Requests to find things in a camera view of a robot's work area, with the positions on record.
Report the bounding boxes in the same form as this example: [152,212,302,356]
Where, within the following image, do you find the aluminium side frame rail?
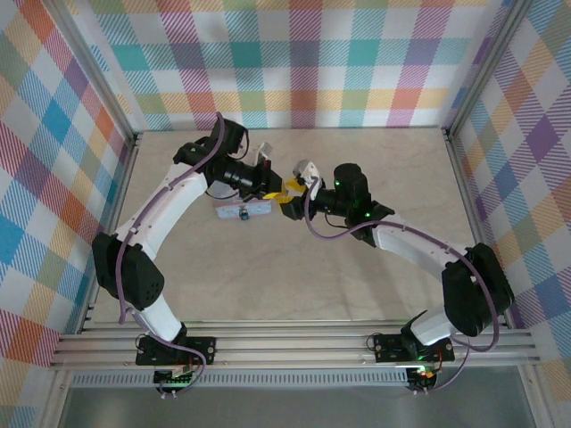
[441,127,515,331]
[75,131,145,335]

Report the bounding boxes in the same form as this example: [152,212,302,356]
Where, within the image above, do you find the right circuit board green lights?
[407,366,439,385]

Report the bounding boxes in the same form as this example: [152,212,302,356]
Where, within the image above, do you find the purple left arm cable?
[115,111,225,399]

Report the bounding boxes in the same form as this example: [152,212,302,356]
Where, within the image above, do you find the grey slotted cable duct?
[70,372,410,388]

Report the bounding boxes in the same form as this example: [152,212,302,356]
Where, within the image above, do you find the thin black wire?
[204,184,238,202]
[320,212,354,230]

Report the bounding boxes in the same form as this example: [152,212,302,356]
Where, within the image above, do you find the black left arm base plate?
[135,335,218,367]

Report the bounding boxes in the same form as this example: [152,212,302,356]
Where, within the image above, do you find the aluminium frame post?
[47,0,145,144]
[441,0,536,140]

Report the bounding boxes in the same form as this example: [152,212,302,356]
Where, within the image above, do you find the aluminium mounting rail beam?
[47,325,541,370]

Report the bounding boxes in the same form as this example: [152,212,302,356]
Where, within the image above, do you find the grey metal sheet panel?
[57,365,536,428]

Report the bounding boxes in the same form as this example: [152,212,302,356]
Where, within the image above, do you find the circuit board green lights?
[407,366,439,385]
[153,366,198,387]

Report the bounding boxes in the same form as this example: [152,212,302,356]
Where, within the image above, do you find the left circuit board green lights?
[153,366,198,387]

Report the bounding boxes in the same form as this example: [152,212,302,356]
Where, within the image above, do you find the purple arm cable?
[115,111,225,399]
[304,176,501,396]

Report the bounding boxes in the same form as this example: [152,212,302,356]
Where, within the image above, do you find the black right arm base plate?
[371,333,456,364]

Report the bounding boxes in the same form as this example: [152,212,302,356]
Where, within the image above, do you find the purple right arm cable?
[304,176,501,396]

